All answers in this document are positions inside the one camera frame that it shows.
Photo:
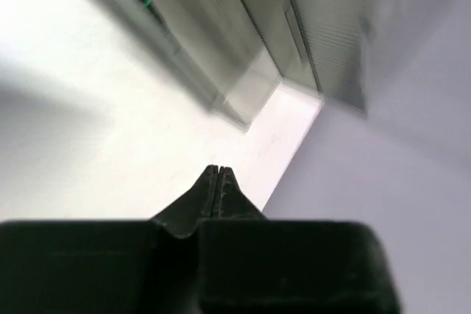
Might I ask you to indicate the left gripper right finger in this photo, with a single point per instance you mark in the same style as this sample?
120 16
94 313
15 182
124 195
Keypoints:
257 265

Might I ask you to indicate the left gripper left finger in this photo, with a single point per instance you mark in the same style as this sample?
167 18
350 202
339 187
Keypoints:
106 266

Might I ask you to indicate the clear plastic drawer cabinet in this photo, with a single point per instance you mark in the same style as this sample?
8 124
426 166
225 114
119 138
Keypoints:
232 54

